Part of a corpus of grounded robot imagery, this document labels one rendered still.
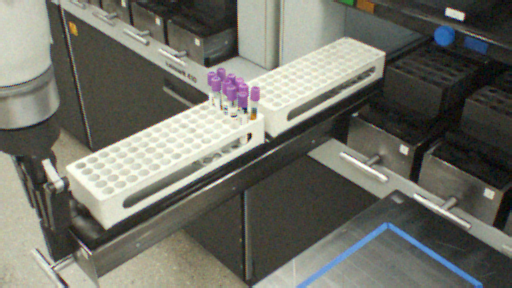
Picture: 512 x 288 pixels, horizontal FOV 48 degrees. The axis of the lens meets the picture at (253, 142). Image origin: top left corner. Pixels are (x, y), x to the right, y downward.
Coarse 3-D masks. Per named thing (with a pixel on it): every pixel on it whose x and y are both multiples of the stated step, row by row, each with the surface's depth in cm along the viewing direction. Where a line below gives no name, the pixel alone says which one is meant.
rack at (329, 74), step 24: (336, 48) 110; (360, 48) 110; (288, 72) 102; (312, 72) 102; (336, 72) 102; (360, 72) 104; (264, 96) 96; (288, 96) 96; (312, 96) 97; (336, 96) 102; (288, 120) 100
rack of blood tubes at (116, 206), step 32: (160, 128) 88; (192, 128) 88; (224, 128) 88; (256, 128) 90; (96, 160) 82; (128, 160) 82; (160, 160) 81; (192, 160) 83; (224, 160) 88; (96, 192) 76; (128, 192) 77; (160, 192) 81
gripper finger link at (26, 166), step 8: (56, 160) 70; (24, 168) 68; (56, 168) 71; (32, 176) 69; (32, 184) 69; (40, 184) 70; (40, 192) 71; (40, 200) 72; (48, 216) 73; (48, 224) 74
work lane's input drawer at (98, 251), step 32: (352, 96) 104; (320, 128) 100; (256, 160) 91; (288, 160) 97; (192, 192) 85; (224, 192) 89; (96, 224) 78; (128, 224) 78; (160, 224) 81; (32, 256) 82; (96, 256) 75; (128, 256) 80
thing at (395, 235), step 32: (352, 224) 77; (384, 224) 77; (416, 224) 77; (448, 224) 77; (320, 256) 72; (352, 256) 72; (384, 256) 72; (416, 256) 72; (448, 256) 72; (480, 256) 72
